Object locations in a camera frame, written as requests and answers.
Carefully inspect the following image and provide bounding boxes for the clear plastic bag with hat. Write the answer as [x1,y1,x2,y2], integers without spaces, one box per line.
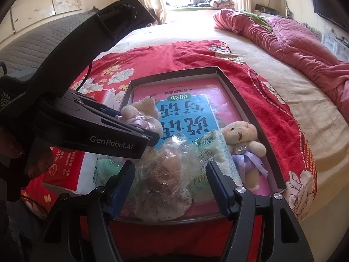
[135,134,202,208]

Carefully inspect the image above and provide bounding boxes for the floral white scrunchie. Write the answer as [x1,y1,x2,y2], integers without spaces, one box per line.
[142,188,193,221]

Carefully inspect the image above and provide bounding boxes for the person's left hand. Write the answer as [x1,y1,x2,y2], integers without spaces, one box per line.
[0,128,55,181]

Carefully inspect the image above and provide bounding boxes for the ornate mirror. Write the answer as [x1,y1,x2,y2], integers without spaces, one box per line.
[269,0,289,17]

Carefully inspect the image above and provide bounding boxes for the green floral tissue packet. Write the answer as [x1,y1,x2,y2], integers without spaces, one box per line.
[191,129,243,205]

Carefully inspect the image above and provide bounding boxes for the teddy bear with pink ribbon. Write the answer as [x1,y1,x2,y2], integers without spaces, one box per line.
[121,95,163,137]

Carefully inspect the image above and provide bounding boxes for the black television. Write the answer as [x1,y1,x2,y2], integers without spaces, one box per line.
[311,0,349,30]

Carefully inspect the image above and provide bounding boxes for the green cloth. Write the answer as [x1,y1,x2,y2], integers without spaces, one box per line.
[240,9,273,32]

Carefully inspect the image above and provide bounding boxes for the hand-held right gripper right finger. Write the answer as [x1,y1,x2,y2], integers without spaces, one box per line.
[206,161,315,262]

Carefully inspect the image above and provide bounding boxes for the shallow grey box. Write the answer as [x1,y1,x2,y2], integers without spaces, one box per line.
[117,66,287,221]

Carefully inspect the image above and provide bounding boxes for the grey quilted headboard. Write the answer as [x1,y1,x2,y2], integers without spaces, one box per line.
[0,8,120,74]

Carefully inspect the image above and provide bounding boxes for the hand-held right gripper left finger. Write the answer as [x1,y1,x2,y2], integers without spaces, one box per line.
[41,160,136,262]

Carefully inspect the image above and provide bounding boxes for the wall painting panels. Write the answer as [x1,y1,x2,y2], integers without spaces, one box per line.
[11,0,82,33]

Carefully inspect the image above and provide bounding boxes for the green sponge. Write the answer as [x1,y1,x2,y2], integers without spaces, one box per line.
[97,155,126,186]

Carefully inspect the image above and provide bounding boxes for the pink and blue book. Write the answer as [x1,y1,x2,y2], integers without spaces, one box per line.
[132,78,270,216]

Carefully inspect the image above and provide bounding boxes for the bed with cream sheet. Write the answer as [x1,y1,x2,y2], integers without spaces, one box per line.
[104,8,349,224]

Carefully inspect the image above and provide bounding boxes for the teddy bear with purple dress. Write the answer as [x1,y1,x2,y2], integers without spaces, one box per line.
[219,121,266,189]

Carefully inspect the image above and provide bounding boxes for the pink quilt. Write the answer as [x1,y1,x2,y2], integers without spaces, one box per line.
[213,9,349,115]

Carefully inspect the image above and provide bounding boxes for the white drawer cabinet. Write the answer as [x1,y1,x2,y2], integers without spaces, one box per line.
[322,30,349,60]

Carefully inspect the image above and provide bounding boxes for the red floral blanket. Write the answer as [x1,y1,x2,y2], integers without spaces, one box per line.
[20,40,317,262]

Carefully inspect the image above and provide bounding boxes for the patterned windowsill pillow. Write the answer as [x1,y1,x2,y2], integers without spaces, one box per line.
[210,0,235,9]

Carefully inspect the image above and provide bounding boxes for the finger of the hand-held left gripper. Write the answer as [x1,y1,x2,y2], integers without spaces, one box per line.
[101,117,162,146]
[67,90,123,118]

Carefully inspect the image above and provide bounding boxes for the red and white box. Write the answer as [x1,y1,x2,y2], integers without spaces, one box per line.
[42,90,126,194]

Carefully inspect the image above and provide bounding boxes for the black cable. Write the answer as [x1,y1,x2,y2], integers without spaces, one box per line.
[74,63,93,93]

